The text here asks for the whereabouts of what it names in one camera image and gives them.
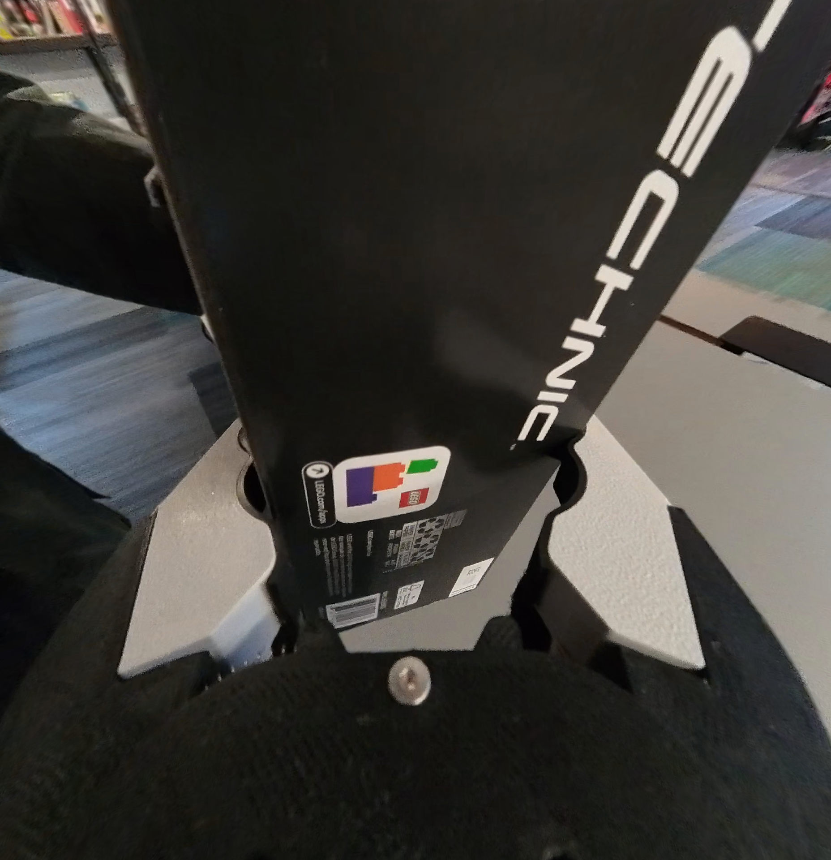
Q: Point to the person's black jacket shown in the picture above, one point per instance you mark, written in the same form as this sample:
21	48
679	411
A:
26	537

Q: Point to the blue plane lego box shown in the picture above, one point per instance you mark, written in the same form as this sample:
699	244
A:
388	235

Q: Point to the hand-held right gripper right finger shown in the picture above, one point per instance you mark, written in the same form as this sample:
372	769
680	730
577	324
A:
624	571

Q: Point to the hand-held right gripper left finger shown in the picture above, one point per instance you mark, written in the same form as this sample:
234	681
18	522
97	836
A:
200	578

